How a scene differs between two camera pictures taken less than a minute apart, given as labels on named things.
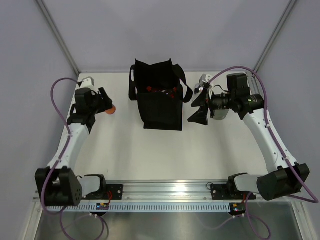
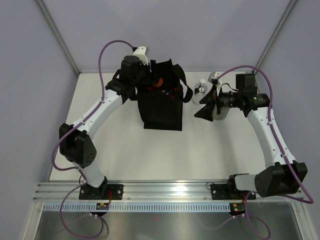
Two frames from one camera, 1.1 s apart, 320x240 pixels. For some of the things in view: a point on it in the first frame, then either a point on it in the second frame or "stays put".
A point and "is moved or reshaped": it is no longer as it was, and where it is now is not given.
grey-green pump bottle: x=220 y=114 stays put
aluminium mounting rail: x=120 y=191 stays put
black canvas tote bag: x=161 y=90 stays put
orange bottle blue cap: x=111 y=111 is moved or reshaped
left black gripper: x=104 y=105 → x=152 y=76
